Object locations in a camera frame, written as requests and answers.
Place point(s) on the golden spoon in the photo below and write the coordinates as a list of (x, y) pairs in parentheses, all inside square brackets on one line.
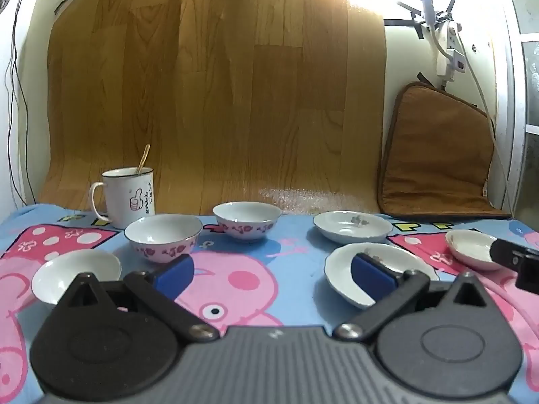
[(144, 158)]

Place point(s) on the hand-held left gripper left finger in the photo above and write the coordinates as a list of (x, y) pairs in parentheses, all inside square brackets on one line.
[(174, 272)]

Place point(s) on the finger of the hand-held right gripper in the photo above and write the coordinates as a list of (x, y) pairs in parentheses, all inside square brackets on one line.
[(507, 252), (529, 275)]

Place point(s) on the white floral bowl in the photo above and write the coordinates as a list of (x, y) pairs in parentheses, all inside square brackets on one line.
[(246, 219), (63, 273), (162, 233)]

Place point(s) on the white enamel mug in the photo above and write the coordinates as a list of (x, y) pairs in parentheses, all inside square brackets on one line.
[(126, 200)]

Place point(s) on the wood pattern vinyl sheet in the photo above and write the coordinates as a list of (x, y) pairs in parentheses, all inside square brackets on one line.
[(219, 92)]

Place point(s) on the white plug adapter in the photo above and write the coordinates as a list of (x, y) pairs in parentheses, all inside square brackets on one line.
[(454, 65)]

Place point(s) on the brown heating pad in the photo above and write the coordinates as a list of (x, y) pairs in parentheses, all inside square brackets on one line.
[(438, 155)]

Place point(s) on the frosted glass sliding door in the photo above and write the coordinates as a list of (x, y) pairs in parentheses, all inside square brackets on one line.
[(522, 92)]

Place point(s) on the white scalloped plate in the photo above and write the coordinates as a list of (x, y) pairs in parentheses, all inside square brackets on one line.
[(467, 246), (351, 225), (341, 269)]

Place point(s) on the white power strip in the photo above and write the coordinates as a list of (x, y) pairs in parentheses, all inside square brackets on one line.
[(451, 35)]

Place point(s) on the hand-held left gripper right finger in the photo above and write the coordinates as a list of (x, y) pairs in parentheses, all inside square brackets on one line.
[(372, 272)]

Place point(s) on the cartoon pig printed blanket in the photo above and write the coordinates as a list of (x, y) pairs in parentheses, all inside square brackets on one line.
[(269, 261)]

